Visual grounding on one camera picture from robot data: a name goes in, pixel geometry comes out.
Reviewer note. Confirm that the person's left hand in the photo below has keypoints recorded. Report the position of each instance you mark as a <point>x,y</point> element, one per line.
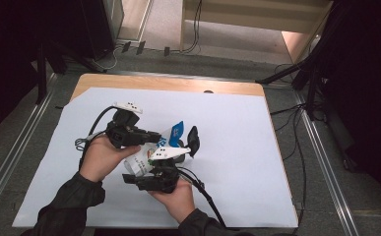
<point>101,160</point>

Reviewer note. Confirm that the black curtain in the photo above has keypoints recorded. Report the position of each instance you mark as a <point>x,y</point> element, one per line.
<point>11,49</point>
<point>368,82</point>

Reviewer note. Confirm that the black tripod stand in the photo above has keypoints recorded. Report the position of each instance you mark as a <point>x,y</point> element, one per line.
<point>312,85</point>

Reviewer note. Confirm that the blue white milk pouch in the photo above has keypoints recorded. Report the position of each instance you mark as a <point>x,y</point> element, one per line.
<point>139,164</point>

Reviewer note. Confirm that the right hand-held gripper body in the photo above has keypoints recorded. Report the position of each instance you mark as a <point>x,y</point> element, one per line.
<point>161,180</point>

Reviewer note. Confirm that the person's right hand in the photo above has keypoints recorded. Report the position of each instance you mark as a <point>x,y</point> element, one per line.
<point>178,203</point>

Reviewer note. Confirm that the white paper sheet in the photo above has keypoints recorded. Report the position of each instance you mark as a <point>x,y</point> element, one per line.
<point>227,157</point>

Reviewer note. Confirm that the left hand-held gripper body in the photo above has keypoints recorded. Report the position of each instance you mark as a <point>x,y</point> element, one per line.
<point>125,136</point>

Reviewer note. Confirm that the small black block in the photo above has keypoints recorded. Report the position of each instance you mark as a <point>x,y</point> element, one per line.
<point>166,51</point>
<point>140,47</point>

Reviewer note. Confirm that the light wooden shelf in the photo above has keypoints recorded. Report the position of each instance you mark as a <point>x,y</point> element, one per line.
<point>243,19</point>

